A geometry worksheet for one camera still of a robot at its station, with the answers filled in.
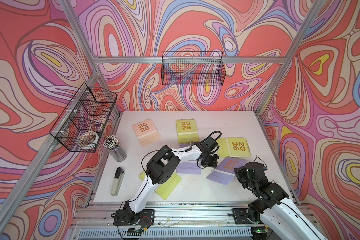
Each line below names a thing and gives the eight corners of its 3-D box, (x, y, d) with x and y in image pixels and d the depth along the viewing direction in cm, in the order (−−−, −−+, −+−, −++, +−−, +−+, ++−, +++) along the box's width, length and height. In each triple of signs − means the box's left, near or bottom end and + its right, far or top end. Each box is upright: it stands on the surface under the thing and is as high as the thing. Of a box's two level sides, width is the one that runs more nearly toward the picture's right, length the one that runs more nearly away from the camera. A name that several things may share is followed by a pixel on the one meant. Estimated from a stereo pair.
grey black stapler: (112, 196, 82) (108, 193, 78) (119, 170, 92) (116, 167, 88) (119, 196, 82) (115, 193, 78) (125, 170, 92) (123, 167, 88)
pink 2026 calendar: (141, 146, 102) (140, 145, 101) (132, 127, 114) (131, 125, 112) (160, 138, 107) (160, 136, 105) (150, 120, 119) (149, 118, 117)
